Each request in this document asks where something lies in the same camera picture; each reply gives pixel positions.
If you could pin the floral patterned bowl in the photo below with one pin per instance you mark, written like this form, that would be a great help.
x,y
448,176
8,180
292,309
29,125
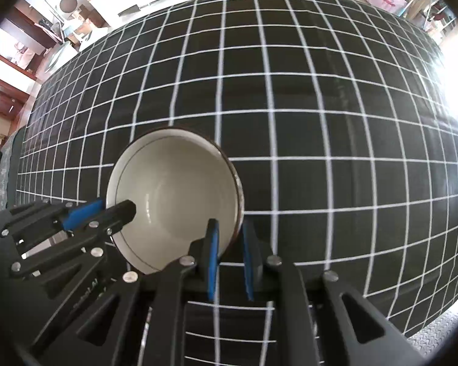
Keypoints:
x,y
178,181

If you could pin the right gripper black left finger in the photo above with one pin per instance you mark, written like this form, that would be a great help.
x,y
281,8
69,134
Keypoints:
x,y
205,253

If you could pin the grey embroidered sofa cover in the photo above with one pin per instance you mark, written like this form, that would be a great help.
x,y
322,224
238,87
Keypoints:
x,y
9,168

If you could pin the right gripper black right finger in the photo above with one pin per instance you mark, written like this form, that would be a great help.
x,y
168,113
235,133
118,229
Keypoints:
x,y
259,276

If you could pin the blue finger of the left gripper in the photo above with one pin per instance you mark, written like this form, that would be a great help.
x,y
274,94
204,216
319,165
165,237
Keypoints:
x,y
109,221
78,215

